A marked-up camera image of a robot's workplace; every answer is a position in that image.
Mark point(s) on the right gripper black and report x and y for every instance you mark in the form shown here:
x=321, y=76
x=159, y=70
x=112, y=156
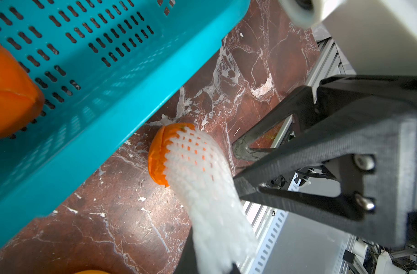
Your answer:
x=369, y=142

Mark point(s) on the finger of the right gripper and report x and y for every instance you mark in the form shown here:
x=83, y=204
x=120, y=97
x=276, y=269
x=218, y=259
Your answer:
x=296, y=111

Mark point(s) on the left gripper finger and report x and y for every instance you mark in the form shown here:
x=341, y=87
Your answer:
x=188, y=261

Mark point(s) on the orange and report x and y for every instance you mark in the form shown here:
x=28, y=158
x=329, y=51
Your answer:
x=21, y=100
x=158, y=150

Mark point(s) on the yellow plastic tray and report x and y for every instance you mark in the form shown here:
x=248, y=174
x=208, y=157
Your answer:
x=92, y=272

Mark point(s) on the teal plastic basket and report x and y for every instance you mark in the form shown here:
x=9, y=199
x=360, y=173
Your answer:
x=104, y=67

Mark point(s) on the aluminium front rail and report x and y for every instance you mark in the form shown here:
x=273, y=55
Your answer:
x=295, y=196

